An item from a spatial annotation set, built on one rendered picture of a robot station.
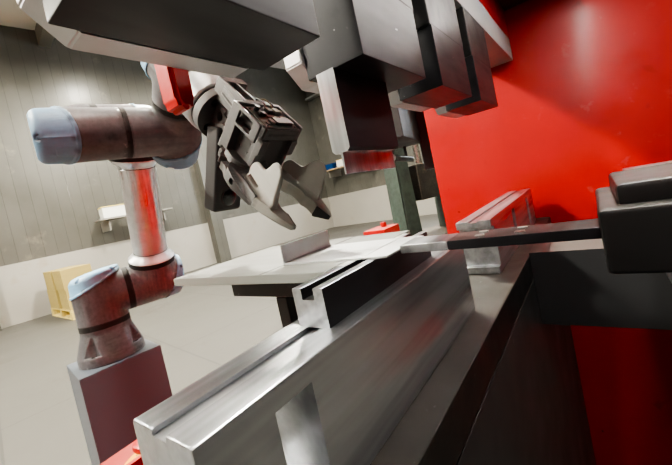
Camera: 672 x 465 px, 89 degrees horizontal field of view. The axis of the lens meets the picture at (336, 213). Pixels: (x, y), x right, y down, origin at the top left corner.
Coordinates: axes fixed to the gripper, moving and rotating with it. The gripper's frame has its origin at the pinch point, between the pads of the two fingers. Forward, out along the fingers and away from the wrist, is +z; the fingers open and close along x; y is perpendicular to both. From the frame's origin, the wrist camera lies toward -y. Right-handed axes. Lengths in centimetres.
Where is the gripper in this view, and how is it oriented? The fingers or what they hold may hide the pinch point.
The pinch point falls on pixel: (303, 220)
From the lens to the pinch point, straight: 40.9
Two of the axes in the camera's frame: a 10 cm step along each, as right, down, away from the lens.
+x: 5.9, -1.6, 7.9
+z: 6.6, 6.6, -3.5
